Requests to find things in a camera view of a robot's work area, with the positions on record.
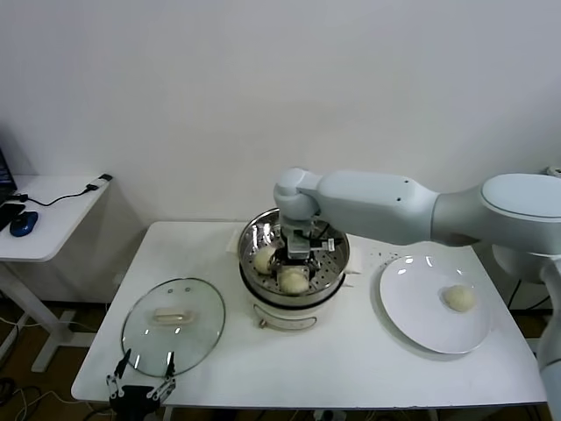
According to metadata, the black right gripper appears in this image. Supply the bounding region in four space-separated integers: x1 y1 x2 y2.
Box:
270 228 323 282

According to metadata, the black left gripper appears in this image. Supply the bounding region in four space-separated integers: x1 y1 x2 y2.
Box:
105 348 178 421

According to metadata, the white steamed baozi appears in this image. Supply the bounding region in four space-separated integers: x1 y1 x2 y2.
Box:
277 267 309 296
441 283 477 314
253 246 277 275

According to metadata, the glass lid with white handle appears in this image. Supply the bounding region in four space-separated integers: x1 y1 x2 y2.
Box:
121 276 227 379

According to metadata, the stainless steel steamer basket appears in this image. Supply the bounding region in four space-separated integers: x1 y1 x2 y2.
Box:
237 204 352 309

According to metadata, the white electric cooker pot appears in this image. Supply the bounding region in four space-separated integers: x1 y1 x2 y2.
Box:
224 231 365 332

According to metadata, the white round plate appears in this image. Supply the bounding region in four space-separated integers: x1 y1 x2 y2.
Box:
378 254 493 355

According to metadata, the white side desk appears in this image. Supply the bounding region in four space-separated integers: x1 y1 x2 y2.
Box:
0 175 113 375

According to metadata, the blue computer mouse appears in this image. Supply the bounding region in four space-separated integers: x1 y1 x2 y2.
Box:
9 210 40 239

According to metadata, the dark laptop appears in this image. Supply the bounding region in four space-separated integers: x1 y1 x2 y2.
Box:
0 146 19 203

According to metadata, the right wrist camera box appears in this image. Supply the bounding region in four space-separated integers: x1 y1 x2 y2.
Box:
287 232 339 260

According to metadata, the black floor cable bundle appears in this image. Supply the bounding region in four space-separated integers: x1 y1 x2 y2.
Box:
0 375 58 421

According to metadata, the black adapter cable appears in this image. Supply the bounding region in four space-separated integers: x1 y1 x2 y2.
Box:
14 182 101 208

